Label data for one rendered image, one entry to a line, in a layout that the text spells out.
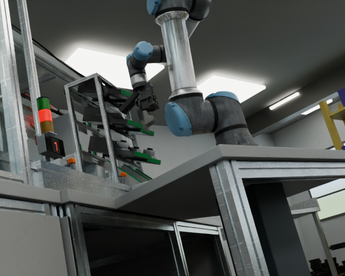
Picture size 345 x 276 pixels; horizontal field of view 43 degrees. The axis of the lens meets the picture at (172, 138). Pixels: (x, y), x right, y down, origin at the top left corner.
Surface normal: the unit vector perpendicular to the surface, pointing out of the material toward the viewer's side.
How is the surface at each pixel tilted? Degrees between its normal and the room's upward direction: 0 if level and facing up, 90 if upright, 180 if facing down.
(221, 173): 90
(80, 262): 90
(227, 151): 90
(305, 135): 90
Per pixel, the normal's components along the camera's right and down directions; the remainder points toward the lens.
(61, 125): -0.33, -0.22
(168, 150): 0.64, -0.38
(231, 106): 0.30, -0.37
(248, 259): -0.74, -0.04
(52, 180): 0.92, -0.31
